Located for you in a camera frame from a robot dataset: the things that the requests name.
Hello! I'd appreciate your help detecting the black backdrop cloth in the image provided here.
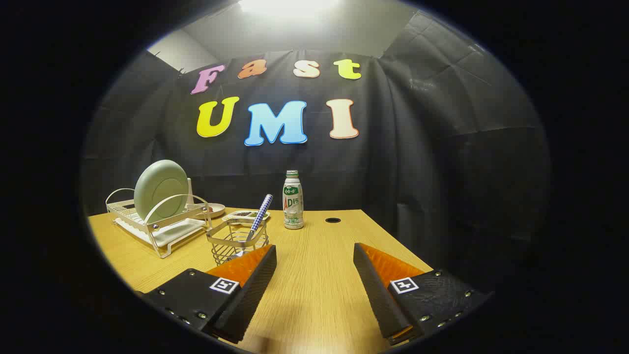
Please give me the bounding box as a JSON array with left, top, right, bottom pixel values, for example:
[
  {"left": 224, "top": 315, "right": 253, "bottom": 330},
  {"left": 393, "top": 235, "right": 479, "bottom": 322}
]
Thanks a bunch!
[{"left": 81, "top": 10, "right": 551, "bottom": 295}]

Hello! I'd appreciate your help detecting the pale green plate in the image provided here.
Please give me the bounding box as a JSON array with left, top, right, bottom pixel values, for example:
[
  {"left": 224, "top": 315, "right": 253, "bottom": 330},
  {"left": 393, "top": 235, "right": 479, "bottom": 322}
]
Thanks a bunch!
[{"left": 134, "top": 160, "right": 190, "bottom": 223}]

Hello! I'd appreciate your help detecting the metal wire basket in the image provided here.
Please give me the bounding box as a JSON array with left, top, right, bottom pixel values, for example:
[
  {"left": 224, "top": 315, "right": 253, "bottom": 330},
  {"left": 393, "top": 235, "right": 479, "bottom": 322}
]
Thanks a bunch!
[{"left": 206, "top": 218, "right": 270, "bottom": 266}]

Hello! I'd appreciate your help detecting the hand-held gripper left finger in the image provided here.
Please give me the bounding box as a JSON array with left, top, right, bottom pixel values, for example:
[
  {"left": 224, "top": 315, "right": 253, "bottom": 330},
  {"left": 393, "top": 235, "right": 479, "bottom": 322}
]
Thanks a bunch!
[{"left": 140, "top": 244, "right": 277, "bottom": 344}]

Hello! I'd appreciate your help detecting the white dish rack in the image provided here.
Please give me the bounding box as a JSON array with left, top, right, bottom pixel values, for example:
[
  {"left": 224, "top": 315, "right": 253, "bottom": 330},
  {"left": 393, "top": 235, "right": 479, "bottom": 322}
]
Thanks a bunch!
[{"left": 105, "top": 187, "right": 213, "bottom": 259}]

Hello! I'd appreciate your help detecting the white drink bottle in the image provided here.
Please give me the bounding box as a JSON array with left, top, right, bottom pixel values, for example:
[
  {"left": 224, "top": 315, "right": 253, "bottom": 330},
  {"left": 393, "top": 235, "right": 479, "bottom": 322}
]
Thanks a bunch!
[{"left": 283, "top": 170, "right": 304, "bottom": 230}]

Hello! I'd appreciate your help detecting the white divided tray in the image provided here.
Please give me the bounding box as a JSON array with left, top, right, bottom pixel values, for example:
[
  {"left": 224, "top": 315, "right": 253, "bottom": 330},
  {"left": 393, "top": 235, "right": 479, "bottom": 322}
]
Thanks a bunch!
[{"left": 222, "top": 210, "right": 271, "bottom": 228}]

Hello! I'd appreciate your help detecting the blue checkered handle spoon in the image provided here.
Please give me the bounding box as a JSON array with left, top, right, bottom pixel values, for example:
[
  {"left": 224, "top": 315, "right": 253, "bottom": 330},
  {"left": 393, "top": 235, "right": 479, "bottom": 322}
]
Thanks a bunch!
[{"left": 231, "top": 194, "right": 274, "bottom": 259}]

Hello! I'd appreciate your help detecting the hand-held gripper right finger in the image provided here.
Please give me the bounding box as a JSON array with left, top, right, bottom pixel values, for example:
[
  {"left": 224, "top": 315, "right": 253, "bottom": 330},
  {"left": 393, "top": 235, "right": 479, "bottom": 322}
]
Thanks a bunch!
[{"left": 353, "top": 242, "right": 492, "bottom": 346}]

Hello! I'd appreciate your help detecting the small beige plate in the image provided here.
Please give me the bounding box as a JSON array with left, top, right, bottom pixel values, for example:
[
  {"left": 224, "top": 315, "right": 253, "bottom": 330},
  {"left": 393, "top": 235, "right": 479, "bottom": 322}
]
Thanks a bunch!
[{"left": 194, "top": 203, "right": 226, "bottom": 219}]

